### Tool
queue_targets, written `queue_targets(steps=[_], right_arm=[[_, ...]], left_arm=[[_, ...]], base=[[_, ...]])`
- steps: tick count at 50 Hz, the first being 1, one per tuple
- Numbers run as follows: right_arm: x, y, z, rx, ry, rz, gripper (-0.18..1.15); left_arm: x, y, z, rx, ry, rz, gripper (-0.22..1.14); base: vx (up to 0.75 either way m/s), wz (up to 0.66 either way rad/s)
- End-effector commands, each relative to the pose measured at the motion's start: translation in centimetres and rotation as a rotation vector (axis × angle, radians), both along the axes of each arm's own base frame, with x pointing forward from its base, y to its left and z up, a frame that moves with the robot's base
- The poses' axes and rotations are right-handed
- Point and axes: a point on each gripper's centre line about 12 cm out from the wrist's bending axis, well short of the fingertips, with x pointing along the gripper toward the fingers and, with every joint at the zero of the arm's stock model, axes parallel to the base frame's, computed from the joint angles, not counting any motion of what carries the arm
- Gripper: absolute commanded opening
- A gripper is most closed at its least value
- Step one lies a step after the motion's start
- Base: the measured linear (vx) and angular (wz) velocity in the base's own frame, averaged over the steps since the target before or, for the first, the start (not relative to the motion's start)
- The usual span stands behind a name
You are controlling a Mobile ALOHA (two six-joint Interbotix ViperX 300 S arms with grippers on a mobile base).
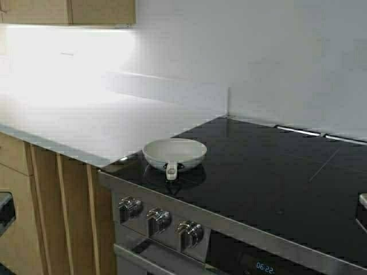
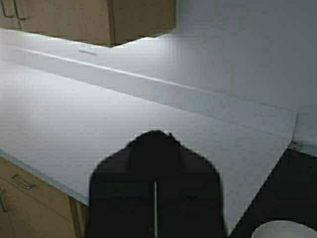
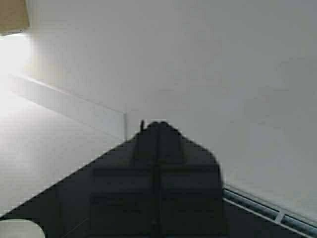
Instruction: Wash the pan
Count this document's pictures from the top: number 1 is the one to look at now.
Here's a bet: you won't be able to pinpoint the stainless steel oven range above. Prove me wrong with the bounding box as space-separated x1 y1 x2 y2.
97 116 367 275

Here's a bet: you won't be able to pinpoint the light wood cabinets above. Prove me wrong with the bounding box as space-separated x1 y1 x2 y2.
1 134 117 274
1 0 136 26

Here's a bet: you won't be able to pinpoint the chrome stove knob left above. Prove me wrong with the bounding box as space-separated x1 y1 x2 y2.
119 197 143 223

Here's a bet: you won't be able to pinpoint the light wood upper cabinets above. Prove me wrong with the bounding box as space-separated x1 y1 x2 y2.
1 0 136 26

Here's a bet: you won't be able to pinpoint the light wood lower cabinets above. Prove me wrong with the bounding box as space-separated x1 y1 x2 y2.
1 134 117 274

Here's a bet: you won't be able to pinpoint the white frying pan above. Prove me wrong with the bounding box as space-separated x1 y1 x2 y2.
142 138 208 182

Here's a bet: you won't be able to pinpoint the chrome stove knob middle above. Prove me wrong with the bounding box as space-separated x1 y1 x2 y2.
146 207 171 237

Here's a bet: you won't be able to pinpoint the chrome stove knob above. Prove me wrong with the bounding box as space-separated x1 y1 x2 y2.
119 197 143 223
146 207 171 237
176 221 204 250

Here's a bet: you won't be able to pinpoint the chrome stove knob right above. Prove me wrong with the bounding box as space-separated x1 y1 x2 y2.
176 221 204 250

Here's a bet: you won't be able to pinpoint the black glass cooktop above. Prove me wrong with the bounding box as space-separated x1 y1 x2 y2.
106 116 367 266

